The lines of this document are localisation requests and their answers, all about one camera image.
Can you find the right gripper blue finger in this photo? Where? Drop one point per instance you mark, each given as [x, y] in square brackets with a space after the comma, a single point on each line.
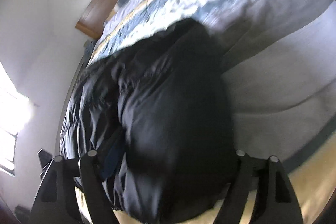
[110, 154]

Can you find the black puffer jacket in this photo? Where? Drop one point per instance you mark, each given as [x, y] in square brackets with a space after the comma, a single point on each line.
[167, 95]

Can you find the striped duvet cover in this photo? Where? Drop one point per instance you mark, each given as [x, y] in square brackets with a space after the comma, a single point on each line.
[279, 63]

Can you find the bright window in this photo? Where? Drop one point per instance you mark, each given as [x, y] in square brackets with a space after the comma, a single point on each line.
[16, 112]

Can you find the dark blue blanket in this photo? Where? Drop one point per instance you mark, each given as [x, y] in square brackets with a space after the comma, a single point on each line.
[89, 46]

